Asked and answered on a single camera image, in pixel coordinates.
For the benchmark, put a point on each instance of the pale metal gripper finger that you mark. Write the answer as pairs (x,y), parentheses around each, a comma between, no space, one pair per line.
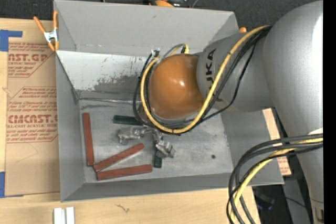
(125,140)
(131,131)

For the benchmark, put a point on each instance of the red-brown flat block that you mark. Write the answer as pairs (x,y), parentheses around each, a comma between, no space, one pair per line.
(118,157)
(124,172)
(88,139)

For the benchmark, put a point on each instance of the brown cardboard board, red print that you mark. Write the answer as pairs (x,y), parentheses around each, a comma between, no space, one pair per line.
(31,160)

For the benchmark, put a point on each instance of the grey metal bin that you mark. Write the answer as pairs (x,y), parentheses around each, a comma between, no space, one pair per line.
(194,152)

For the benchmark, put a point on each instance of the dark green flat block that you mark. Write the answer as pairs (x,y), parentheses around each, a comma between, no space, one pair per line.
(125,119)

